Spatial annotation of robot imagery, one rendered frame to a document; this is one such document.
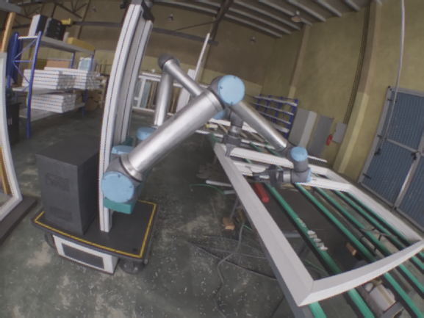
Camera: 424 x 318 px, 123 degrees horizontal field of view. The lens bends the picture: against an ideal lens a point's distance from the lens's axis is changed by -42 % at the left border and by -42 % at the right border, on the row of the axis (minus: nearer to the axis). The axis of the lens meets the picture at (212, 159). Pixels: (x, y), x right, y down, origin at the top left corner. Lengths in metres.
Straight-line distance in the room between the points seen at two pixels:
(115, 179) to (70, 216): 0.68
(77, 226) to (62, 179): 0.34
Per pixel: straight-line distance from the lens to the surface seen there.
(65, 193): 1.32
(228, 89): 0.77
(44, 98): 5.05
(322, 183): 1.91
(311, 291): 0.64
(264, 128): 1.06
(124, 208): 1.08
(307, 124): 10.79
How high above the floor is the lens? 1.34
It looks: 18 degrees down
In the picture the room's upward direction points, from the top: 15 degrees clockwise
